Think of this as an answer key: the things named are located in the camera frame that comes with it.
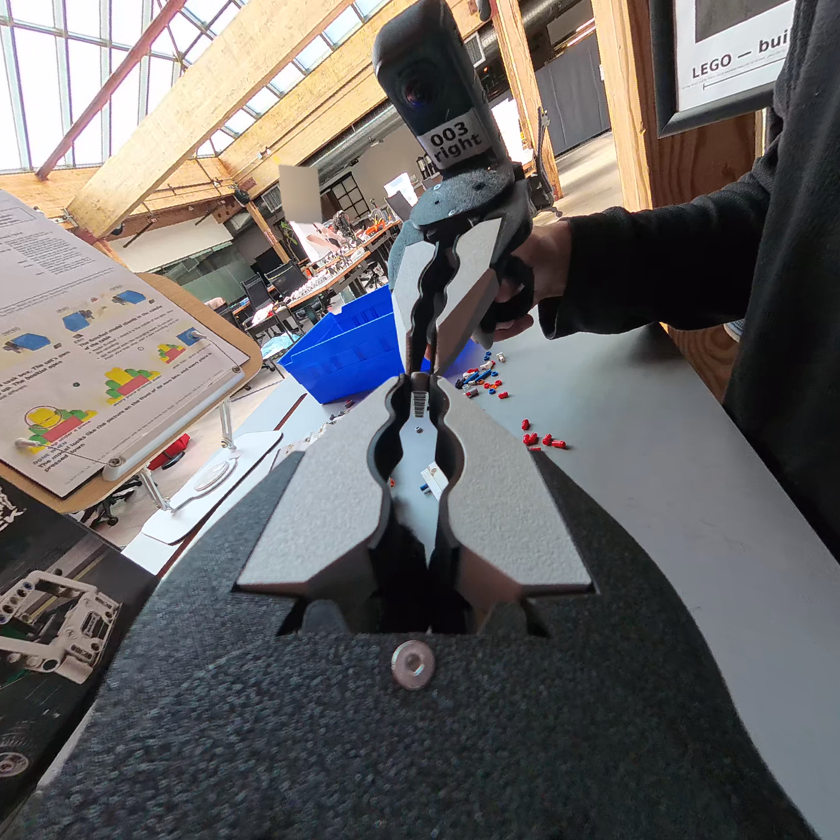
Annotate grey lego beam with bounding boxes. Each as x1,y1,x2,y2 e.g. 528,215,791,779
406,371,435,454

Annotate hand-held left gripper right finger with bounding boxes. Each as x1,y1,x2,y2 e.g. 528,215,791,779
430,375,595,634

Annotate blue plastic bin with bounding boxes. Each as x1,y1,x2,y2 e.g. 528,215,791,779
277,284,473,405

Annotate printed instruction sheet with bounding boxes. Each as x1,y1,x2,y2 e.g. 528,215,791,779
0,189,252,497

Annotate silver ventilation duct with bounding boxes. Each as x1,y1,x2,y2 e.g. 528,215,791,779
308,98,401,172

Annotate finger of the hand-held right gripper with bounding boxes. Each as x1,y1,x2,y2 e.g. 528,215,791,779
428,218,505,375
392,239,439,374

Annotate person's right forearm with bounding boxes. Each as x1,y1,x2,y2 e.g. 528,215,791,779
538,150,791,341

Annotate red bag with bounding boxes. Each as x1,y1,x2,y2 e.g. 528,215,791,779
147,433,193,471

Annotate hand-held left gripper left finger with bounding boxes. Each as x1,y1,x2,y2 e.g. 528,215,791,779
234,374,409,634

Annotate black lego set box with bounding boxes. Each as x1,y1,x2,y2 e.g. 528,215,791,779
0,474,160,815

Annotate wooden pillar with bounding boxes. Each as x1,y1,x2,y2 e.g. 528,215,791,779
591,0,769,401

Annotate wooden clipboard stand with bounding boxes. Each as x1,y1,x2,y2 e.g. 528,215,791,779
0,189,284,546

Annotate person's right hand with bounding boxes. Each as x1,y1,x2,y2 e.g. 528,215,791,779
489,220,573,343

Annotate black framed poster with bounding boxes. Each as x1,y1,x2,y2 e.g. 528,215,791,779
650,0,798,140

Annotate group of red lego pins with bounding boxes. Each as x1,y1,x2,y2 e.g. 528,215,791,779
521,418,569,452

